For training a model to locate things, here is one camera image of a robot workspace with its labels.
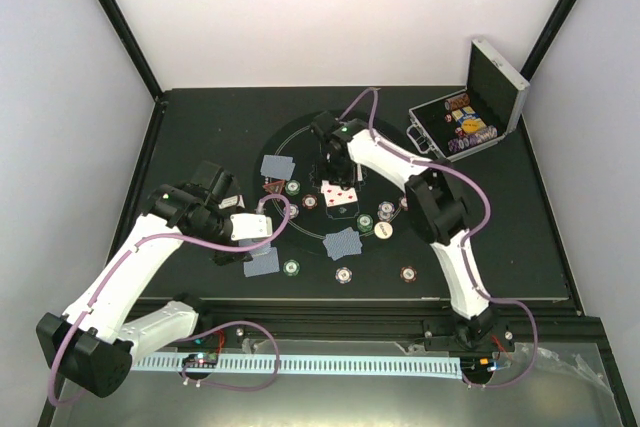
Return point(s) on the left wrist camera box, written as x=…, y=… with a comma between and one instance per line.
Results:
x=250, y=226

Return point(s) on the red triangle marker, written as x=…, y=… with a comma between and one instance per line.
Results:
x=274, y=187

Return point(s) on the left black frame post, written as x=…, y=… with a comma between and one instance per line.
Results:
x=127, y=38

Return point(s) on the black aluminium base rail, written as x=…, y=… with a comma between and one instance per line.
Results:
x=432, y=326

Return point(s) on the brown chips seat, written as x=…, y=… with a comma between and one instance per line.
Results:
x=309, y=201
x=404, y=202

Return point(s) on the white slotted cable duct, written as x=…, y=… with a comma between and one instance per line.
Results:
x=336, y=365

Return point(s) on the blue chips seat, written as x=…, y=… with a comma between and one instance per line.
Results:
x=293, y=211
x=386, y=211

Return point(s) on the right black frame post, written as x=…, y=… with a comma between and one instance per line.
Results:
x=552, y=27

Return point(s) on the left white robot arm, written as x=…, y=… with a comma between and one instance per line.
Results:
x=92, y=343

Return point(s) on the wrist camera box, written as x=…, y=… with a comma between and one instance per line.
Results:
x=324, y=125
x=250, y=226

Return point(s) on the brown chip stack front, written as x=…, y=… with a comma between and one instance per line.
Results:
x=408, y=274

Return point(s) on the white dealer button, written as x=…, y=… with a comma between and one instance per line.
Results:
x=383, y=230

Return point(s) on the aluminium poker case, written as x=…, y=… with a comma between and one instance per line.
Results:
x=497, y=93

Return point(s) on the blue playing card box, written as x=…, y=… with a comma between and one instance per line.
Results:
x=460, y=115

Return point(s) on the dealt card seat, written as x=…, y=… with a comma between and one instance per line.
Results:
x=337, y=245
x=270, y=166

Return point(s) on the burn card off mat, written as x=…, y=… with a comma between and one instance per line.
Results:
x=264, y=264

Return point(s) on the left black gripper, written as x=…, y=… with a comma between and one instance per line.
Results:
x=226, y=257

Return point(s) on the green chip stack front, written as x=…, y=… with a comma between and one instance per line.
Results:
x=291, y=268

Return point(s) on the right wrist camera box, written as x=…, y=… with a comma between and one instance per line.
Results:
x=324, y=125

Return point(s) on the green chips seat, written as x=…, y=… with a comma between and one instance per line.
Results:
x=365, y=223
x=292, y=187

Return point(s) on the white card box tray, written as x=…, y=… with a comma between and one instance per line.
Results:
x=236, y=201

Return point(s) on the orange chip row in case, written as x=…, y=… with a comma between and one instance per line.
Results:
x=457, y=102

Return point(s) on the blue chip stack front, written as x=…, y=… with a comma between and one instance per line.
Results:
x=343, y=275

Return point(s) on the orange big blind button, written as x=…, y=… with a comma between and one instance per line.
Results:
x=471, y=125

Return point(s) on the dealt card bottom seat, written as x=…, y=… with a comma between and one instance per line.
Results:
x=337, y=245

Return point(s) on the round black poker mat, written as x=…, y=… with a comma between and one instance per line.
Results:
x=307, y=231

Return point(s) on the black frame post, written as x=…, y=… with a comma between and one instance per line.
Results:
x=127, y=38
x=552, y=27

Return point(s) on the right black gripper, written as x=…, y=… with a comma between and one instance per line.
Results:
x=349, y=181

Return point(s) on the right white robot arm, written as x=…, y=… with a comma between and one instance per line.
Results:
x=438, y=212

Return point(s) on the purple chip row in case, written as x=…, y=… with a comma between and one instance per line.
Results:
x=457, y=145

